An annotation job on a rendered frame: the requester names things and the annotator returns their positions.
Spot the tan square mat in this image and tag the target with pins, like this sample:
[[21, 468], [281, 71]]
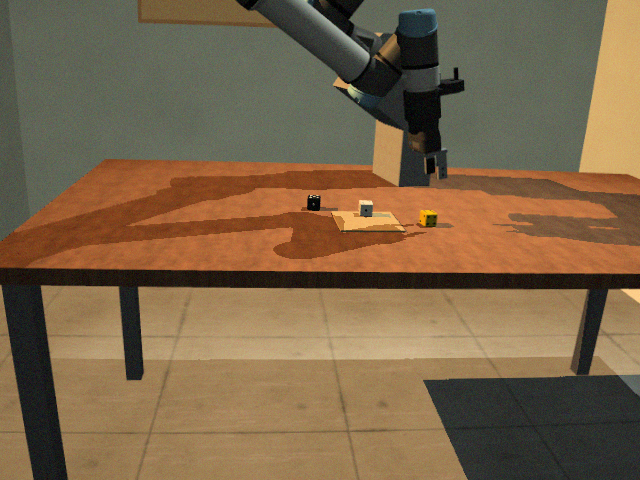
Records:
[[350, 221]]

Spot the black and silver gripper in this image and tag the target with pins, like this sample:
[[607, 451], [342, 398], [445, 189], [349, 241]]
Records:
[[422, 105]]

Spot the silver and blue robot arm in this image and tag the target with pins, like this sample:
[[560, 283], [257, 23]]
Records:
[[370, 76]]

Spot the yellow die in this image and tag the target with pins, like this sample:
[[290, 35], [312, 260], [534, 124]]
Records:
[[428, 218]]

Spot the white die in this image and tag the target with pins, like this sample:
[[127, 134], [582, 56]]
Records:
[[365, 208]]

